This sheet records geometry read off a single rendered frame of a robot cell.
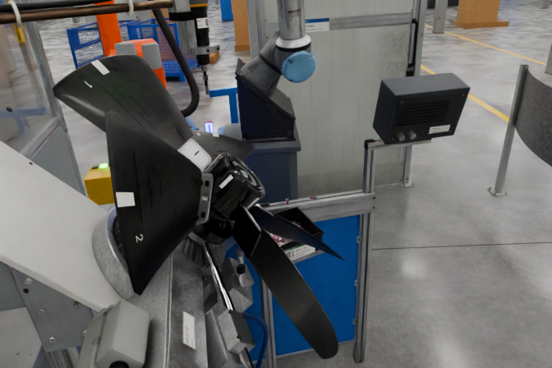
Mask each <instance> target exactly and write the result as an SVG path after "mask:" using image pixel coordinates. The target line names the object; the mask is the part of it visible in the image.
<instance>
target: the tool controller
mask: <svg viewBox="0 0 552 368"><path fill-rule="evenodd" d="M469 91H470V86H469V85H467V84H466V83H465V82H464V81H463V80H461V79H460V78H459V77H458V76H456V75H455V74H454V73H452V72H447V73H439V74H431V75H423V76H408V77H399V78H391V79H383V80H381V83H380V88H379V96H378V100H377V104H376V109H375V117H374V121H373V128H374V129H375V131H376V133H377V134H378V135H379V137H380V139H381V140H382V141H383V142H384V143H385V144H392V143H398V142H405V141H411V140H423V139H429V138H435V137H442V136H453V135H454V132H455V130H456V128H457V125H458V121H459V118H460V117H461V114H462V110H463V107H464V105H465V103H466V100H467V96H468V94H469Z"/></svg>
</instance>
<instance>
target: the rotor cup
mask: <svg viewBox="0 0 552 368"><path fill-rule="evenodd" d="M240 170H242V171H244V172H245V173H246V174H247V176H248V178H245V177H244V176H243V175H242V174H241V172H240ZM202 173H212V175H213V179H214V180H213V187H212V194H211V201H210V207H209V217H208V220H207V222H206V223H202V224H199V225H195V228H194V229H195V230H196V231H197V232H198V233H199V234H200V235H201V236H203V237H205V238H207V239H208V240H210V241H212V242H216V243H224V242H225V241H226V240H227V239H228V238H230V236H231V235H232V234H231V231H232V226H231V224H230V222H229V220H232V221H236V218H237V214H238V211H239V209H240V207H241V205H242V206H243V207H245V208H247V207H248V206H249V205H250V204H251V203H252V202H253V201H254V200H255V199H256V198H259V199H258V200H257V201H256V202H255V203H254V204H253V205H252V206H251V207H250V208H249V209H247V210H248V211H249V210H251V209H252V208H253V207H254V206H255V205H256V204H257V203H258V202H259V201H260V200H261V199H262V198H264V196H265V189H264V187H263V185H262V183H261V182H260V180H259V178H258V177H257V176H256V175H255V174H254V173H253V172H252V171H251V170H250V169H249V168H248V167H247V166H246V165H245V164H244V163H243V162H242V161H241V160H240V159H239V158H238V157H236V156H235V155H233V154H230V153H228V152H224V153H222V154H220V155H219V156H218V157H217V158H216V159H215V161H213V162H212V163H211V164H210V165H209V166H208V167H207V169H205V170H204V171H203V172H202ZM230 175H231V176H232V177H233V179H231V180H230V181H229V182H228V183H227V184H226V185H225V186H224V187H223V188H221V187H220V185H221V184H222V183H223V182H224V181H225V180H226V179H227V178H228V177H229V176H230Z"/></svg>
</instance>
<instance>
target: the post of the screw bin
mask: <svg viewBox="0 0 552 368"><path fill-rule="evenodd" d="M258 279H259V288H260V306H261V316H262V320H263V321H264V322H265V323H266V325H267V327H268V331H269V339H268V344H267V348H266V350H265V364H266V368H277V365H276V353H275V341H274V318H273V307H272V295H271V291H270V290H269V288H268V287H267V285H266V284H265V282H264V280H263V279H262V278H261V277H259V276H258Z"/></svg>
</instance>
